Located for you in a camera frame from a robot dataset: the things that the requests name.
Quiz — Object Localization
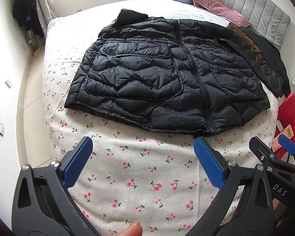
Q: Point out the hanging dark clothes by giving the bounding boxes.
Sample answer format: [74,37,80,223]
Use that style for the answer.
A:
[12,0,44,47]

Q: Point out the cherry print bed cover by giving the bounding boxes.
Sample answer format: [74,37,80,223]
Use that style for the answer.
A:
[42,36,279,236]

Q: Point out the person's left hand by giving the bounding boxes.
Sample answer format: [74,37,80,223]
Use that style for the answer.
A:
[117,222,143,236]

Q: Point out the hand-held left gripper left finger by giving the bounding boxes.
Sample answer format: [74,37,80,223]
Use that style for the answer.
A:
[12,136,101,236]

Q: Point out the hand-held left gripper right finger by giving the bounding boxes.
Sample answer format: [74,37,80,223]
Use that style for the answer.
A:
[184,136,276,236]

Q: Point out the patterned grey curtain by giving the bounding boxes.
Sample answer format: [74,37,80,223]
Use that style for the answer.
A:
[28,0,56,48]

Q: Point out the black quilted puffer jacket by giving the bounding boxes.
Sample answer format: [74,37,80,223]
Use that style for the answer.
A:
[64,8,271,137]

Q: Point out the black coat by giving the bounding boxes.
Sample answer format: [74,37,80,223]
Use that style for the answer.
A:
[243,27,292,99]

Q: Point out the brown velvet garment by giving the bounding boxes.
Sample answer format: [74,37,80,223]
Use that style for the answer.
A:
[227,23,264,63]

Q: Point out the red plastic chair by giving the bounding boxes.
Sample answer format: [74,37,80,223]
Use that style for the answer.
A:
[275,92,295,161]

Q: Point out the pink paper card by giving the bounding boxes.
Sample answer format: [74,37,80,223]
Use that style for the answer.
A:
[272,135,286,153]

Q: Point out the long pink velvet cushion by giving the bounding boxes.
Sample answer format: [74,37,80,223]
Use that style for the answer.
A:
[194,0,252,28]

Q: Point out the person's right hand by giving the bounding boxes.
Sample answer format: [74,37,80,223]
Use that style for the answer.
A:
[272,198,283,212]

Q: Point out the grey padded headboard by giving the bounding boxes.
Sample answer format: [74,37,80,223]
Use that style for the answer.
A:
[201,0,292,51]

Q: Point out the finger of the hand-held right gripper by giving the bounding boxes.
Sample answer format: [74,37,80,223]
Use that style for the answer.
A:
[249,137,295,175]
[278,135,295,166]

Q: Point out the bed with pale sheet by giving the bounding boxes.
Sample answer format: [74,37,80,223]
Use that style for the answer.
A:
[41,0,293,236]

